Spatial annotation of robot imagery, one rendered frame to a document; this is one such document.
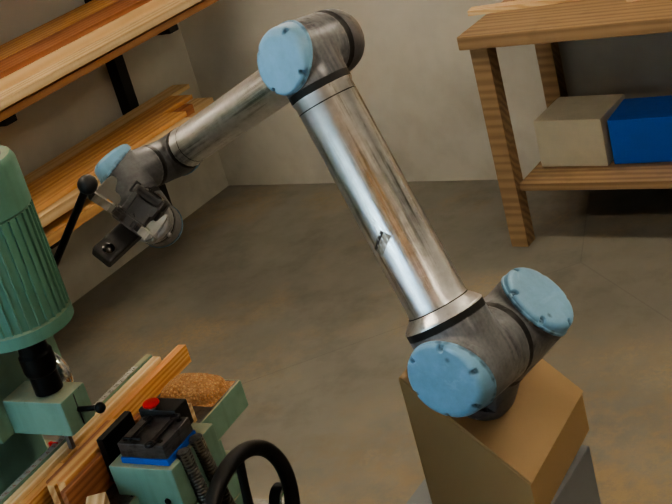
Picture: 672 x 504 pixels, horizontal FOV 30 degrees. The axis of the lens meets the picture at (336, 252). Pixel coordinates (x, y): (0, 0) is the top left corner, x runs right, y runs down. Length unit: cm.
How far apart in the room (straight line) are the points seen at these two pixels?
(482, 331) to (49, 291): 73
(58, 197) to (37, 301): 272
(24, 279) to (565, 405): 110
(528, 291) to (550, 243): 254
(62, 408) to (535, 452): 89
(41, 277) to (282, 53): 55
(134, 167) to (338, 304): 227
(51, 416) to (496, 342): 78
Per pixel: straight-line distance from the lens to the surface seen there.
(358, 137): 213
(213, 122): 251
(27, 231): 211
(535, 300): 226
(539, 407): 252
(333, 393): 416
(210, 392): 241
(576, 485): 259
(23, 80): 472
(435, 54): 540
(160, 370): 250
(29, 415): 229
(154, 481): 216
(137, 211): 235
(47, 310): 214
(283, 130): 596
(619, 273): 450
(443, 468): 246
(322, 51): 215
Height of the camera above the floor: 202
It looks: 23 degrees down
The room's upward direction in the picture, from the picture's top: 16 degrees counter-clockwise
